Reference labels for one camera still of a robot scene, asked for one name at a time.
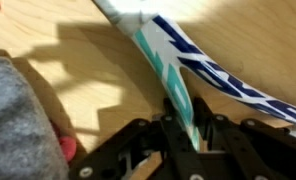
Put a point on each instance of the white blue teal tennis racket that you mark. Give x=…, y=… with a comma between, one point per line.
x=168, y=50

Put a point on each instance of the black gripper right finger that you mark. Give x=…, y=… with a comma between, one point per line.
x=254, y=150

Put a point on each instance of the grey cloth blanket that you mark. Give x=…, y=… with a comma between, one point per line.
x=18, y=126

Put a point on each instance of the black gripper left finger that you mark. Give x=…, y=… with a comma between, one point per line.
x=121, y=153

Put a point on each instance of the red ball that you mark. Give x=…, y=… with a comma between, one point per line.
x=68, y=148

